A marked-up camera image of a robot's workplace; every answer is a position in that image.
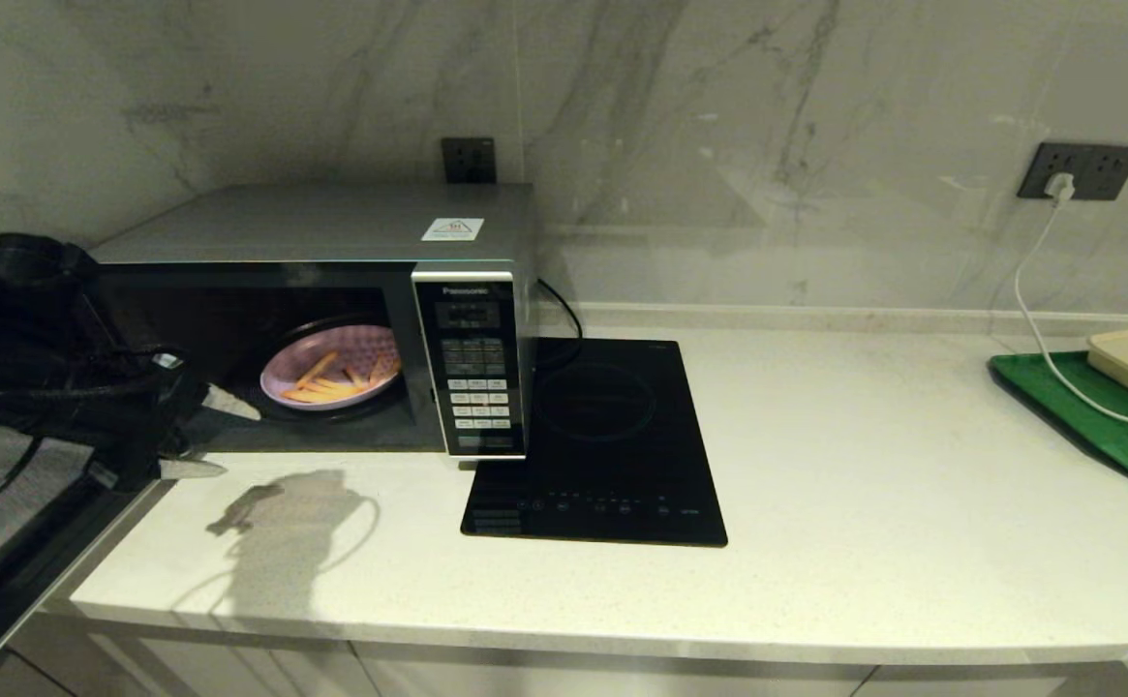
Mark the green plastic tray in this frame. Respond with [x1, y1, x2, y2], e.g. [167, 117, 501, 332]
[987, 350, 1128, 490]

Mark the grey cabinet corner panel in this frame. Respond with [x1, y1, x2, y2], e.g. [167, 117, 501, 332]
[0, 649, 76, 697]

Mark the white warning sticker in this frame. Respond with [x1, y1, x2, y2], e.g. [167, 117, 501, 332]
[421, 217, 486, 243]

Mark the white power cable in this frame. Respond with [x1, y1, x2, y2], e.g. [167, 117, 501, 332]
[1012, 198, 1128, 441]

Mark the silver Panasonic microwave oven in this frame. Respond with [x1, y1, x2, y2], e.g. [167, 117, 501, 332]
[89, 184, 537, 458]

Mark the black induction cooktop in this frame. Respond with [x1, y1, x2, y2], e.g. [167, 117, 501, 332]
[460, 338, 728, 548]

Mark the dark single wall outlet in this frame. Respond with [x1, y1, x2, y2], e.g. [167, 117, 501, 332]
[442, 137, 498, 186]

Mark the dark wide wall outlet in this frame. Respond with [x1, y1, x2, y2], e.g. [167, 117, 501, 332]
[1017, 141, 1128, 201]

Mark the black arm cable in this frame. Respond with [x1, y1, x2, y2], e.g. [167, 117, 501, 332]
[0, 247, 187, 529]

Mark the lilac round plate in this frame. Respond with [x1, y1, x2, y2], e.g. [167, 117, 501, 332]
[259, 324, 404, 413]

